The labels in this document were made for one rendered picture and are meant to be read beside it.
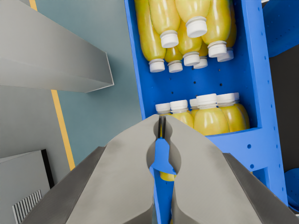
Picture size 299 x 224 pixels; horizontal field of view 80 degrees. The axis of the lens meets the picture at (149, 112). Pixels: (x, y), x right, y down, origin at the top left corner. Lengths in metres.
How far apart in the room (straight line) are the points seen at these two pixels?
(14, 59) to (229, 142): 0.80
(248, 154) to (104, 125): 1.49
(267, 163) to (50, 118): 1.89
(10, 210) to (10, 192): 0.13
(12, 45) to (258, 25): 0.82
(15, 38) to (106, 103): 0.97
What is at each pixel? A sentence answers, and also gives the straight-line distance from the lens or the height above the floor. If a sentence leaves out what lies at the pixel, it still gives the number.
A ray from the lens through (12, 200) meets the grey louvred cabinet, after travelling 1.83.
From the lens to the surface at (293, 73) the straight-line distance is 1.56.
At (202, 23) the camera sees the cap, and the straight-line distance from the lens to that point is 0.40.
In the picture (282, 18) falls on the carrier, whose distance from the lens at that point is 1.06.
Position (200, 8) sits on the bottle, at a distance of 0.40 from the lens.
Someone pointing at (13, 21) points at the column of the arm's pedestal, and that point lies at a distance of 0.97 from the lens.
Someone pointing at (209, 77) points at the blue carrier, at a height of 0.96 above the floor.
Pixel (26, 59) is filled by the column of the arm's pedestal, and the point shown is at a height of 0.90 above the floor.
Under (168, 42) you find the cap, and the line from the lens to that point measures 0.42.
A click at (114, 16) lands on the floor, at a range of 1.82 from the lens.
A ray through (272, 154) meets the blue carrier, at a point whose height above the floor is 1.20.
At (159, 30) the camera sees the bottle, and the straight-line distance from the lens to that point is 0.44.
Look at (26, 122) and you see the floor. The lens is 2.23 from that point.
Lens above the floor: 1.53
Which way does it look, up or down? 78 degrees down
